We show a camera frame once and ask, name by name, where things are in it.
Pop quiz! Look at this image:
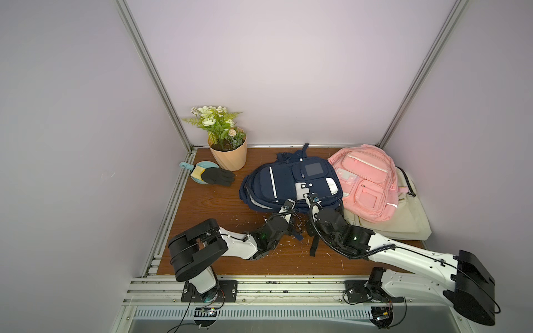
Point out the navy blue backpack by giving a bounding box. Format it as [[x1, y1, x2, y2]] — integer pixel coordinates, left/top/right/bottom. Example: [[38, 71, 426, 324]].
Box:
[[239, 144, 343, 240]]

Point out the pink backpack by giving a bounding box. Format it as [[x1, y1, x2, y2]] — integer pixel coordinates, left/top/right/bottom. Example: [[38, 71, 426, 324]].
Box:
[[328, 144, 415, 223]]

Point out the cream canvas backpack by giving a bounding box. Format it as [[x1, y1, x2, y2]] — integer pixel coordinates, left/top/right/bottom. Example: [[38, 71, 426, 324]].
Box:
[[344, 165, 431, 240]]

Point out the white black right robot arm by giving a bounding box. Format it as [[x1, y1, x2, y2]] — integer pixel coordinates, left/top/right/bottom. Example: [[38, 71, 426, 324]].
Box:
[[304, 193, 501, 326]]

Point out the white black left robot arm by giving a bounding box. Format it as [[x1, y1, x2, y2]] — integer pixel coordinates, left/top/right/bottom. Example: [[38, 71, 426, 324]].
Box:
[[168, 199, 296, 305]]

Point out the black work glove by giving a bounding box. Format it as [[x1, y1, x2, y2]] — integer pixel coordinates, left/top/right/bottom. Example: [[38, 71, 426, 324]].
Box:
[[201, 167, 235, 187]]

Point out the terracotta flower pot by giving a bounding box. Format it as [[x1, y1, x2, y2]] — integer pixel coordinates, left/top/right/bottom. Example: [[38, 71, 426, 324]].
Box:
[[208, 127, 247, 171]]

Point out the yellow sponge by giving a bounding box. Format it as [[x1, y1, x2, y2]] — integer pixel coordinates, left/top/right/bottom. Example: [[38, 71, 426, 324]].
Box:
[[191, 165, 205, 181]]

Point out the green white artificial plant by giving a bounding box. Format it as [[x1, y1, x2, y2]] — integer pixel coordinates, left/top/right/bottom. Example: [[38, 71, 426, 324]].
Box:
[[182, 105, 247, 152]]

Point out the right corner aluminium profile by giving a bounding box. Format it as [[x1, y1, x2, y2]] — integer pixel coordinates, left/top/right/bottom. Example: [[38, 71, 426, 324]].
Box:
[[377, 0, 470, 149]]

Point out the corner aluminium profile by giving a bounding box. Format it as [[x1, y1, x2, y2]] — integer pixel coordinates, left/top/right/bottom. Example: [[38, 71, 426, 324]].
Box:
[[115, 0, 194, 153], [377, 0, 470, 149]]

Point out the left corner aluminium profile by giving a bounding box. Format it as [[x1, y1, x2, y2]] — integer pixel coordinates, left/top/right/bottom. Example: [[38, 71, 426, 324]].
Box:
[[115, 0, 194, 153]]

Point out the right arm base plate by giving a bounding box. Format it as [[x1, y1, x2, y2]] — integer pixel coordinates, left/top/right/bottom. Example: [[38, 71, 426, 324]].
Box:
[[344, 280, 405, 304]]

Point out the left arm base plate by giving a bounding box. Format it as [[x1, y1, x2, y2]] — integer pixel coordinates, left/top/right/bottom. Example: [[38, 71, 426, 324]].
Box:
[[180, 280, 238, 305]]

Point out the right circuit board with cable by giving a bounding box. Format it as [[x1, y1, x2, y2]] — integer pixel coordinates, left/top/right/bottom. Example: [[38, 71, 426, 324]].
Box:
[[370, 306, 408, 330]]

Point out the circuit board with cable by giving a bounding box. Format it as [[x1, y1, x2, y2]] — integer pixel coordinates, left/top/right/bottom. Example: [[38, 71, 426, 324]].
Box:
[[370, 306, 408, 330], [166, 305, 226, 333]]

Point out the left circuit board with cable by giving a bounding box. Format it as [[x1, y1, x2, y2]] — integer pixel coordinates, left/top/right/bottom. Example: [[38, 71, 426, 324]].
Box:
[[166, 305, 226, 333]]

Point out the aluminium mounting rail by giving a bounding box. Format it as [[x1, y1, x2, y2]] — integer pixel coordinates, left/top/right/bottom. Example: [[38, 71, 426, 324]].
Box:
[[123, 270, 453, 305]]

